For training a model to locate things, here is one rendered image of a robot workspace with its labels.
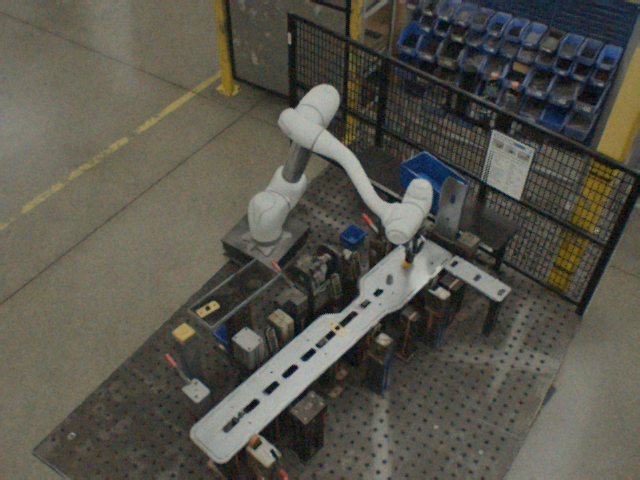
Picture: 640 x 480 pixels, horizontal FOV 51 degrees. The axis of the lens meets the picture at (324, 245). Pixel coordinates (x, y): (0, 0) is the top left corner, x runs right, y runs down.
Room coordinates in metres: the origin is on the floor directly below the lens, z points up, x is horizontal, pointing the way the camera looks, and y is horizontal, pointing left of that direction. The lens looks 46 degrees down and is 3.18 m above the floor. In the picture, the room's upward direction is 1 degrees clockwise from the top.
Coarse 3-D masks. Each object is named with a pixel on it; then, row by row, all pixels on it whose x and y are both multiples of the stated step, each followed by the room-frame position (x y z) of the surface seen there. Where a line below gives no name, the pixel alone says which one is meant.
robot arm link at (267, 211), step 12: (264, 192) 2.36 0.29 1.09; (252, 204) 2.30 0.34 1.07; (264, 204) 2.29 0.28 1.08; (276, 204) 2.30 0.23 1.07; (252, 216) 2.27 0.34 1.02; (264, 216) 2.25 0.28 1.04; (276, 216) 2.27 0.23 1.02; (252, 228) 2.27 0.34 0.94; (264, 228) 2.24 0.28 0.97; (276, 228) 2.27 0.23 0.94; (264, 240) 2.25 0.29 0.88
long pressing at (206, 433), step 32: (416, 256) 2.05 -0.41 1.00; (448, 256) 2.06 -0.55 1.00; (384, 288) 1.86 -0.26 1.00; (416, 288) 1.87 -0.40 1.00; (320, 320) 1.68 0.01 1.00; (352, 320) 1.69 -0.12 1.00; (288, 352) 1.52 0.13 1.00; (320, 352) 1.52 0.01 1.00; (256, 384) 1.37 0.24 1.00; (288, 384) 1.38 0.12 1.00; (224, 416) 1.24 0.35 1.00; (256, 416) 1.24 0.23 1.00; (224, 448) 1.11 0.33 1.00
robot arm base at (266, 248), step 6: (246, 234) 2.33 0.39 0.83; (282, 234) 2.33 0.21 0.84; (288, 234) 2.34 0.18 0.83; (246, 240) 2.30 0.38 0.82; (252, 240) 2.28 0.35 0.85; (276, 240) 2.27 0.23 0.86; (282, 240) 2.30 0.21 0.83; (252, 246) 2.24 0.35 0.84; (258, 246) 2.25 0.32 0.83; (264, 246) 2.25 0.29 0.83; (270, 246) 2.26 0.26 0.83; (276, 246) 2.27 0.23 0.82; (264, 252) 2.22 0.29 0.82; (270, 252) 2.23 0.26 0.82
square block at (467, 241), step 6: (462, 234) 2.14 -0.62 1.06; (468, 234) 2.14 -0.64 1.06; (462, 240) 2.10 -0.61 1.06; (468, 240) 2.10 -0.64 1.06; (474, 240) 2.10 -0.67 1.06; (456, 246) 2.11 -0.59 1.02; (462, 246) 2.09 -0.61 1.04; (468, 246) 2.07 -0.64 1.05; (474, 246) 2.08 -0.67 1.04; (456, 252) 2.10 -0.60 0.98; (462, 252) 2.08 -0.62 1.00; (468, 252) 2.06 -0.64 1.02; (474, 252) 2.10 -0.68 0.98; (462, 258) 2.08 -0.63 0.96; (468, 258) 2.07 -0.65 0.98; (474, 258) 2.11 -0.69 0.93; (456, 264) 2.10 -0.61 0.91
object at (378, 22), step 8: (400, 0) 5.05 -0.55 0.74; (384, 8) 5.52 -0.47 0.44; (400, 8) 5.00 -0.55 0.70; (376, 16) 5.38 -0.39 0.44; (384, 16) 5.38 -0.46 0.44; (400, 16) 5.00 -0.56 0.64; (368, 24) 5.23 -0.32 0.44; (376, 24) 5.24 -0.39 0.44; (384, 24) 5.24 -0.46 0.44; (400, 24) 4.99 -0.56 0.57; (384, 32) 5.10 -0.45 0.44; (400, 32) 4.99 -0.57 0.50; (384, 40) 5.06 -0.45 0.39; (392, 48) 5.07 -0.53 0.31; (392, 56) 5.01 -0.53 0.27; (392, 80) 5.00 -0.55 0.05
